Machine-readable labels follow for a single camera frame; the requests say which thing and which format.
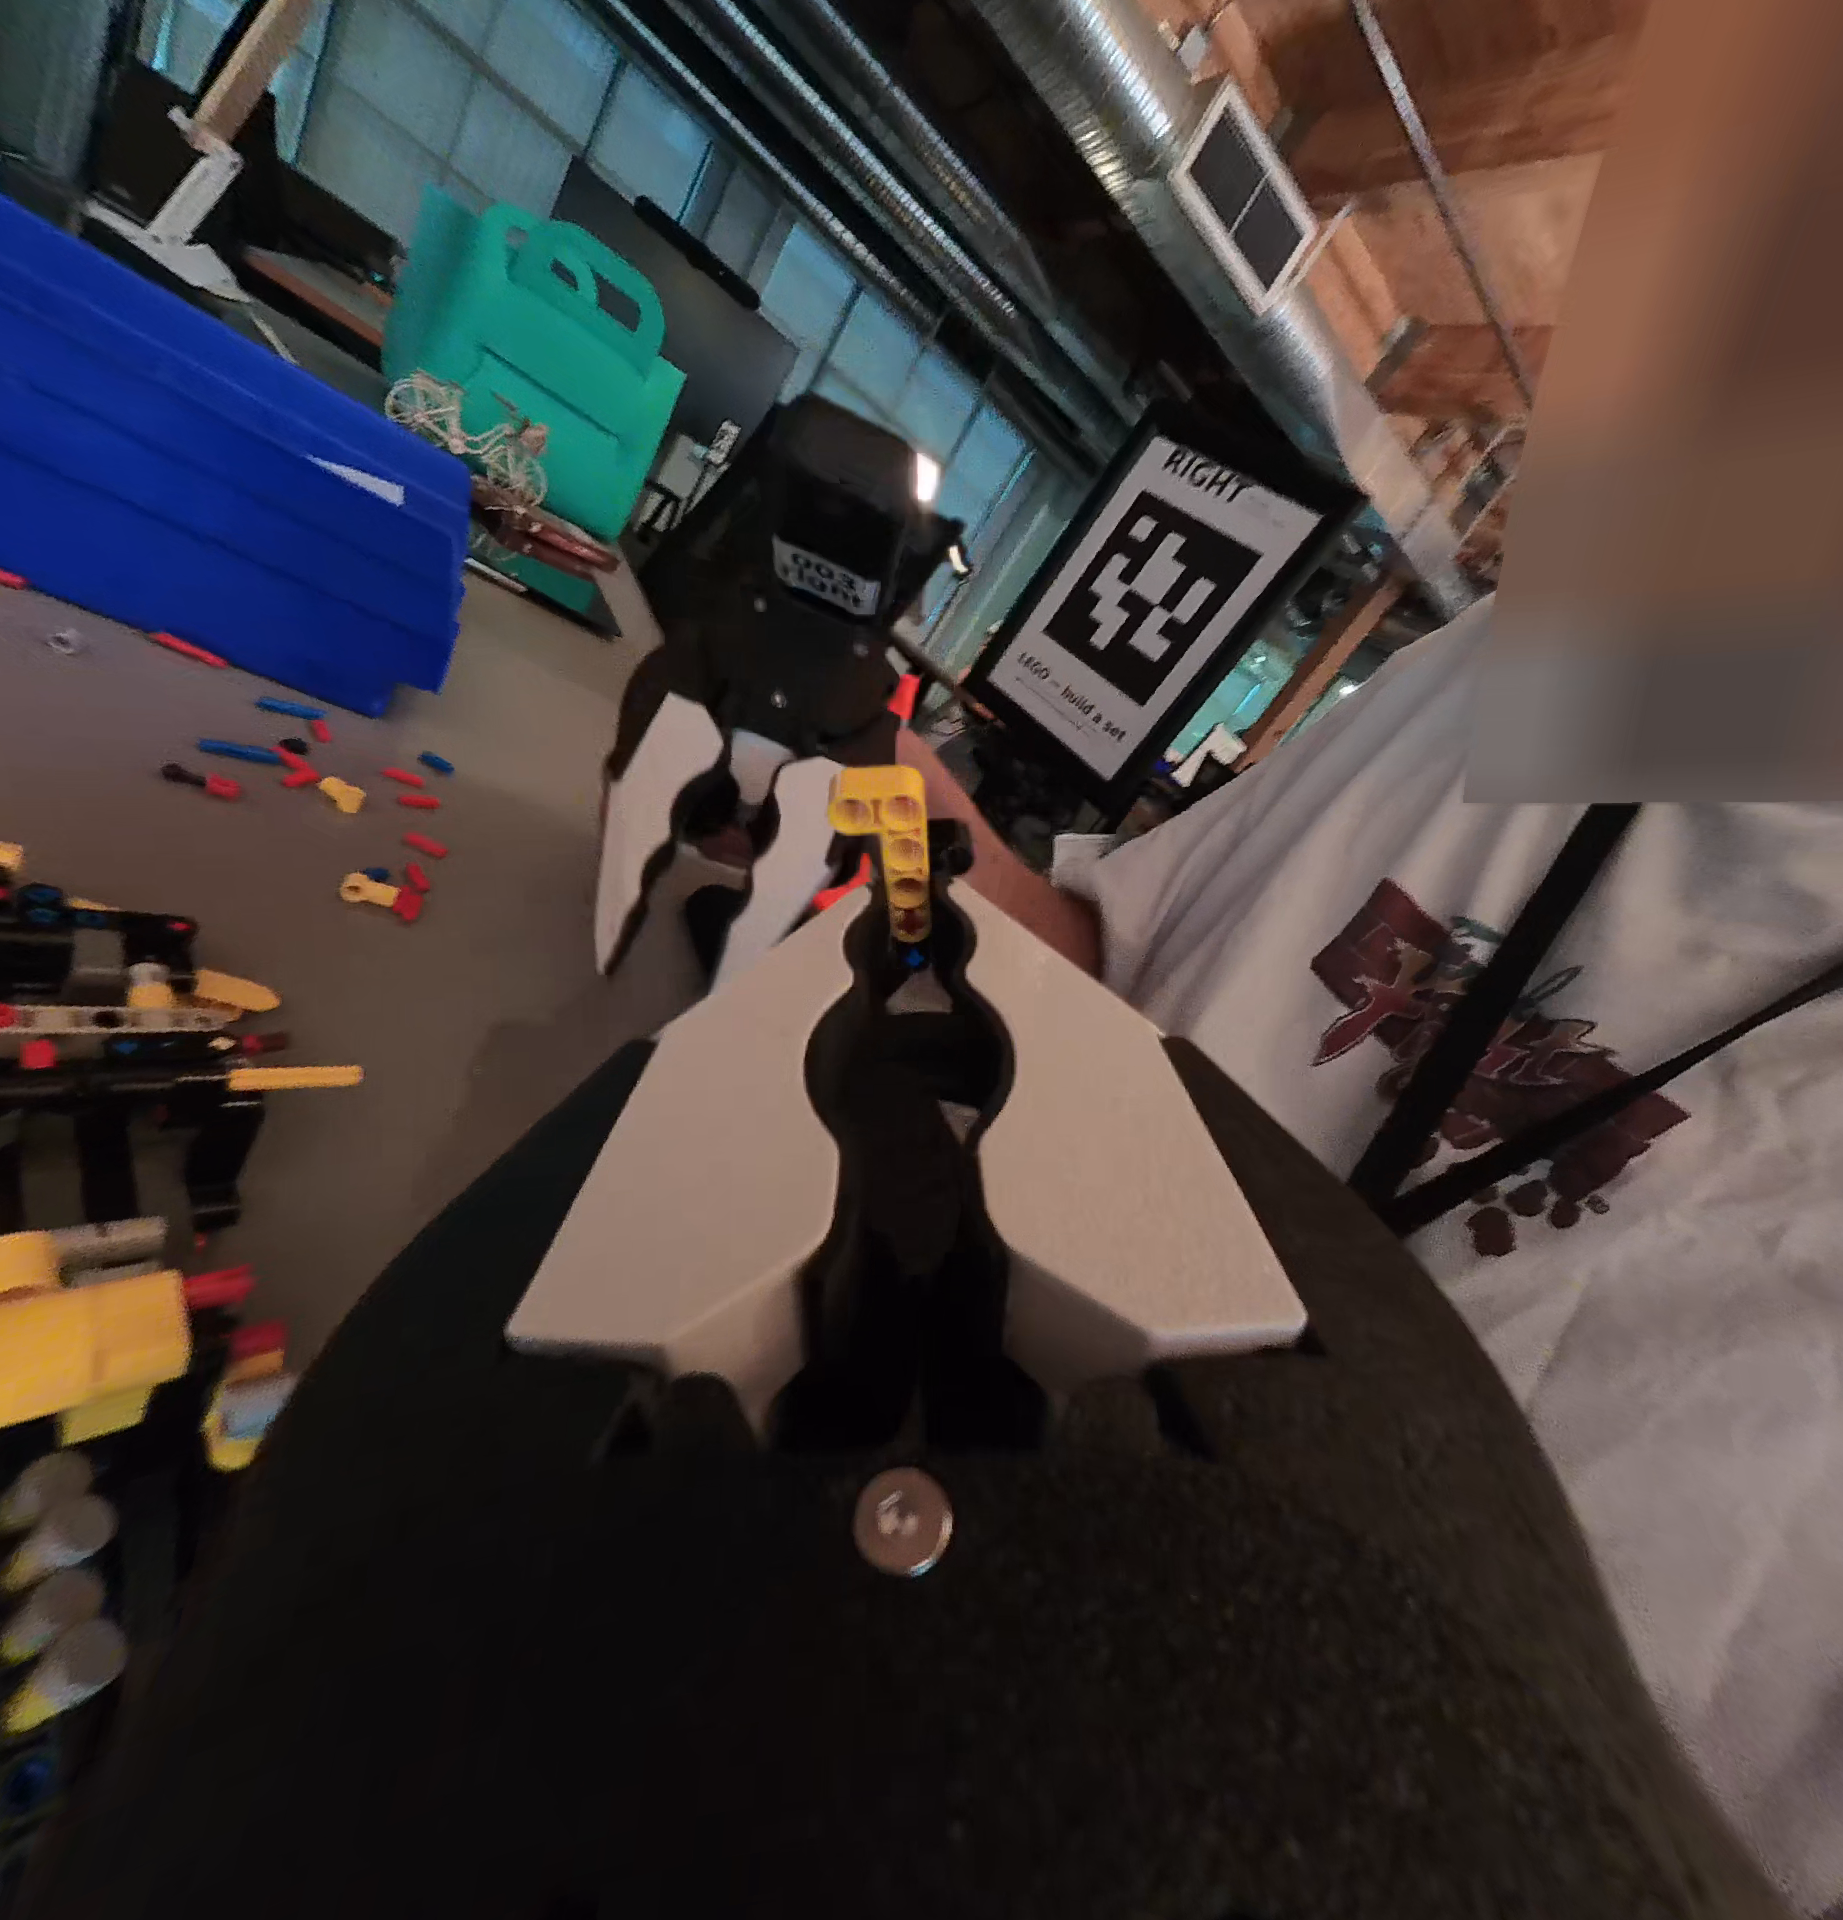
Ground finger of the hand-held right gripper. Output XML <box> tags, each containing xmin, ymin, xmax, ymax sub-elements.
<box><xmin>591</xmin><ymin>692</ymin><xmax>743</xmax><ymax>979</ymax></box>
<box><xmin>701</xmin><ymin>753</ymin><xmax>867</xmax><ymax>979</ymax></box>

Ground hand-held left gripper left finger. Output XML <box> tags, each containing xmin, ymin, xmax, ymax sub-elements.
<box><xmin>503</xmin><ymin>884</ymin><xmax>882</xmax><ymax>1418</ymax></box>

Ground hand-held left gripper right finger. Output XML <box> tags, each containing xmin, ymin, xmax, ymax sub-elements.
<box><xmin>938</xmin><ymin>884</ymin><xmax>1308</xmax><ymax>1418</ymax></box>

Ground yellow lego angled beam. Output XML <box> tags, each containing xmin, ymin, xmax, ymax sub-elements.
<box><xmin>826</xmin><ymin>761</ymin><xmax>938</xmax><ymax>942</ymax></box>

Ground lego car model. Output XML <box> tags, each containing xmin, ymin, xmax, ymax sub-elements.
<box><xmin>0</xmin><ymin>836</ymin><xmax>368</xmax><ymax>1920</ymax></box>

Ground scattered small lego pieces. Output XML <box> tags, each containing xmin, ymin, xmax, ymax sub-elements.
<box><xmin>0</xmin><ymin>553</ymin><xmax>461</xmax><ymax>927</ymax></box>

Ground black monitor screen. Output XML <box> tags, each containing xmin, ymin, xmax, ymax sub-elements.
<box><xmin>551</xmin><ymin>153</ymin><xmax>803</xmax><ymax>503</ymax></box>

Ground teal container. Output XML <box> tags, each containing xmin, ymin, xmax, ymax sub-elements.
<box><xmin>381</xmin><ymin>184</ymin><xmax>691</xmax><ymax>618</ymax></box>

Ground square code card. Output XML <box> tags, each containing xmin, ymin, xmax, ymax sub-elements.
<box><xmin>960</xmin><ymin>403</ymin><xmax>1367</xmax><ymax>823</ymax></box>

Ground miniature bicycle model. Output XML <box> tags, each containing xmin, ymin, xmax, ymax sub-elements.
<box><xmin>383</xmin><ymin>370</ymin><xmax>553</xmax><ymax>507</ymax></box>

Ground blue plastic bin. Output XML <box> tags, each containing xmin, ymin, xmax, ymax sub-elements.
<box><xmin>0</xmin><ymin>171</ymin><xmax>473</xmax><ymax>719</ymax></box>

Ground air vent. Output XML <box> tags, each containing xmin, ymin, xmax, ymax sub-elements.
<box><xmin>1165</xmin><ymin>74</ymin><xmax>1322</xmax><ymax>318</ymax></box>

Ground desk lamp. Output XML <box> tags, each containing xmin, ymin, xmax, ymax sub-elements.
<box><xmin>82</xmin><ymin>0</ymin><xmax>326</xmax><ymax>297</ymax></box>

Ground black lanyard strap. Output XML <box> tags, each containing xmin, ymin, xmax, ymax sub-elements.
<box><xmin>1348</xmin><ymin>802</ymin><xmax>1843</xmax><ymax>1238</ymax></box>

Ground metal air duct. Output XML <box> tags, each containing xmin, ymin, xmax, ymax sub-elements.
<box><xmin>973</xmin><ymin>0</ymin><xmax>1470</xmax><ymax>617</ymax></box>

